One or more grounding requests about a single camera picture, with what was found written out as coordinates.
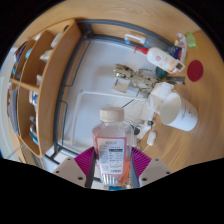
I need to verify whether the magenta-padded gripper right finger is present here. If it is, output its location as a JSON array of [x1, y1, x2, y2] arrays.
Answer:
[[129, 146, 173, 188]]

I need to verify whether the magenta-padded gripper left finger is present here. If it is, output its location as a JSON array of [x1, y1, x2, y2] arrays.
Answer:
[[52, 146, 98, 189]]

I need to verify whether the clear bottle with pink drink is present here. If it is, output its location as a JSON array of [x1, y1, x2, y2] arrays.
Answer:
[[91, 106, 134, 187]]

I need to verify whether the small white earbud case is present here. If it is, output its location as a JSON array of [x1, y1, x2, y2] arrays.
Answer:
[[146, 130, 158, 147]]

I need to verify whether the white mug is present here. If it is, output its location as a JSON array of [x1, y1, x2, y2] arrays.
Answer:
[[159, 92, 199, 132]]

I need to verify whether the white tissue pack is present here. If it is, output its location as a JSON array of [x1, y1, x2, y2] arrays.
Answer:
[[148, 82, 176, 112]]

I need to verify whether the wooden shelf unit with items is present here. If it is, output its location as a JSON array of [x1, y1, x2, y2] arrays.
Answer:
[[6, 19, 83, 160]]

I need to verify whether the brown tree figurine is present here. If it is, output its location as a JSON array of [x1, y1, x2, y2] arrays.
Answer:
[[113, 63, 158, 95]]

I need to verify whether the flat round red coaster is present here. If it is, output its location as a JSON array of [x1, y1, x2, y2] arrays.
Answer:
[[186, 59, 205, 83]]

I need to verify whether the white pump bottle red nozzle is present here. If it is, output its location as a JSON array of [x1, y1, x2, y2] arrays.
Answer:
[[133, 45, 186, 75]]

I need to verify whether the small dark blue packet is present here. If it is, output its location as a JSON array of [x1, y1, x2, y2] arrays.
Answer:
[[168, 45, 184, 61]]

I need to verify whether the blue squeeze bottle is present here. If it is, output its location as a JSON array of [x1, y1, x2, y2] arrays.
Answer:
[[124, 33, 175, 52]]

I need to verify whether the grey metal desk frame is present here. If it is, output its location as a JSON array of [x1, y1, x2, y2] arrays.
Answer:
[[53, 19, 183, 158]]

